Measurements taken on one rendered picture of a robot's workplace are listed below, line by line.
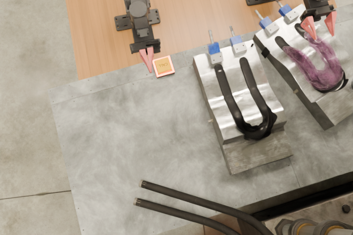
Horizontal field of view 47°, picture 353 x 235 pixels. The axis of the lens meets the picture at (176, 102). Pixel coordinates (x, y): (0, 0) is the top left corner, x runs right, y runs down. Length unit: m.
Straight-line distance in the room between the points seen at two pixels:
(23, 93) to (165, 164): 1.32
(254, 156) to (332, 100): 0.38
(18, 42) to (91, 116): 1.24
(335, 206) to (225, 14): 0.94
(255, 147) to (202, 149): 0.21
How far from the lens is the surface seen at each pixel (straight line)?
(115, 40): 1.83
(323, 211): 1.79
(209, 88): 1.66
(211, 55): 1.65
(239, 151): 1.64
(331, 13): 1.50
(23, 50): 2.82
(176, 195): 1.60
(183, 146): 1.68
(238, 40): 1.72
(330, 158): 1.80
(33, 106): 2.68
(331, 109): 1.72
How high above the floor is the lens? 2.46
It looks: 75 degrees down
